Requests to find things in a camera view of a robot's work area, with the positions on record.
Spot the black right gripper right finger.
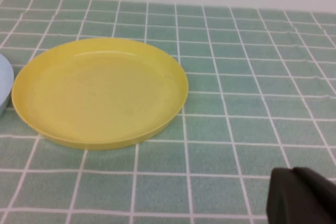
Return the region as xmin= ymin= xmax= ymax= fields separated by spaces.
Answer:
xmin=280 ymin=166 xmax=336 ymax=224

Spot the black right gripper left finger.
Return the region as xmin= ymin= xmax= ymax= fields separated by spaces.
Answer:
xmin=266 ymin=167 xmax=299 ymax=224

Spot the yellow plastic plate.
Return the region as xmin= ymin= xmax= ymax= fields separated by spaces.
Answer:
xmin=11 ymin=37 xmax=189 ymax=151

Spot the green white checkered tablecloth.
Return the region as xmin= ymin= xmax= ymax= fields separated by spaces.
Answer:
xmin=0 ymin=0 xmax=336 ymax=224

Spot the light blue plastic plate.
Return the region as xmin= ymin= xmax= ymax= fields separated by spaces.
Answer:
xmin=0 ymin=54 xmax=15 ymax=119

